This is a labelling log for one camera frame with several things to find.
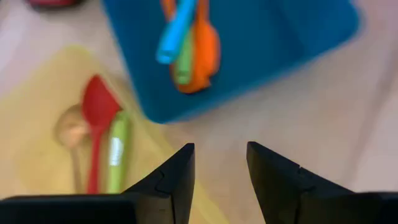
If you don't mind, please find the orange silicone spatula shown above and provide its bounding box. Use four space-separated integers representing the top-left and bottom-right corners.
169 0 221 94

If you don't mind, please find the green silicone spoon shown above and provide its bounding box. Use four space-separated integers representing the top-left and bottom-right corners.
106 110 131 194

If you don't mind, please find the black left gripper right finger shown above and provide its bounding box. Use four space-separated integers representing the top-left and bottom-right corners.
247 141 355 224

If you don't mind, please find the light wooden spoon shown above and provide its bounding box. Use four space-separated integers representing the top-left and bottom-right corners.
53 104 91 194

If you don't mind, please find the red-handled metal box grater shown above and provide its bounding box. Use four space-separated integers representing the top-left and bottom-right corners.
26 0 81 9

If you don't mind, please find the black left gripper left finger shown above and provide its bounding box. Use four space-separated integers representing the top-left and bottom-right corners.
124 142 196 224

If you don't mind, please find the blue plastic bin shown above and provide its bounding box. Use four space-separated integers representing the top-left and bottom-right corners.
101 0 361 124

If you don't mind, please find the blue silicone spatula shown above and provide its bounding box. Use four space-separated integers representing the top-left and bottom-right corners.
155 0 198 65

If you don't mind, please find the yellow plastic bin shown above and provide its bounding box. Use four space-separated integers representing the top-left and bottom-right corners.
0 43 231 224

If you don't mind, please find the red silicone spoon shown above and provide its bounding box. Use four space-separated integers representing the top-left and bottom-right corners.
81 74 122 195

